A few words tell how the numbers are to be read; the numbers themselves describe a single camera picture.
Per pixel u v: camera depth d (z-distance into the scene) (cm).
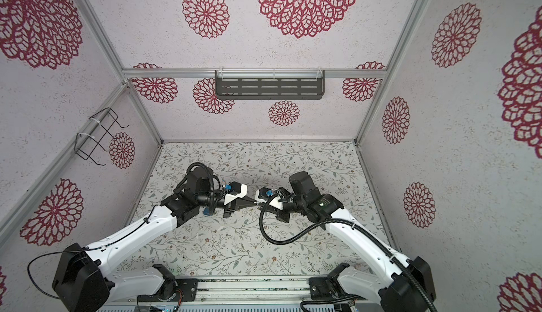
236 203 63
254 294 73
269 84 92
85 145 72
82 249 42
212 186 54
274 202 60
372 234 46
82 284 39
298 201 62
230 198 60
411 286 37
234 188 57
